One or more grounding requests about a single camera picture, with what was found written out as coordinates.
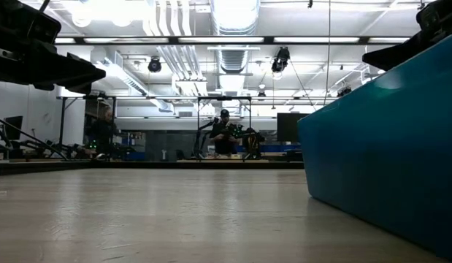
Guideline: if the black rig light bar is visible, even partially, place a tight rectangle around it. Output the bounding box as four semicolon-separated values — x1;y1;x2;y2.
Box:
53;35;411;46

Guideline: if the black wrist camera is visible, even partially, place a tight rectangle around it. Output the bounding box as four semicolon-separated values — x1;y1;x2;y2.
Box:
0;0;62;45
415;0;452;37

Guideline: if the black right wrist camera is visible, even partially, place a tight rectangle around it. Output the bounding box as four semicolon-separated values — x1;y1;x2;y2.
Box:
415;0;452;37

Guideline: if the black aluminium table frame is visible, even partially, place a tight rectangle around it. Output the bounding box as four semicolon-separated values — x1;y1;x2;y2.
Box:
0;160;306;177

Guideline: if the white ventilation duct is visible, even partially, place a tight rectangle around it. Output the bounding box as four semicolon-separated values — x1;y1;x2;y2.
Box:
210;0;262;74

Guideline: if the black computer monitor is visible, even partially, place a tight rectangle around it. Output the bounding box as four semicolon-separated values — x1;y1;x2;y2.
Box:
4;115;24;142

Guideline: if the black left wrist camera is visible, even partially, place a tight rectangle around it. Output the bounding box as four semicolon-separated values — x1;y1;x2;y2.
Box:
0;0;62;45

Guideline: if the black background screen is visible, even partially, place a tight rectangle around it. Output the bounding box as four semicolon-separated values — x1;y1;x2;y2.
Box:
276;113;310;143

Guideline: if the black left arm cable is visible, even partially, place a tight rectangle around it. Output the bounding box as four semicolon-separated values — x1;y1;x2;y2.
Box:
0;115;69;161

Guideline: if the teal plastic bin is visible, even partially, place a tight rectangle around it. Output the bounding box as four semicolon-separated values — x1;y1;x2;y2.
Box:
297;31;452;261

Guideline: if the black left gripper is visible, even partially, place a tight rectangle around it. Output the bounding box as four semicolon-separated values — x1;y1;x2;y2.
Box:
0;38;107;95

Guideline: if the black background rig frame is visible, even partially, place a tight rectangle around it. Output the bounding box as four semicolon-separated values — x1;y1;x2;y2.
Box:
57;94;340;161

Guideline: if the black ceiling spot lamp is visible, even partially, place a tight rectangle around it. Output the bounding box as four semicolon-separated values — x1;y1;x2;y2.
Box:
271;46;291;73
148;56;163;73

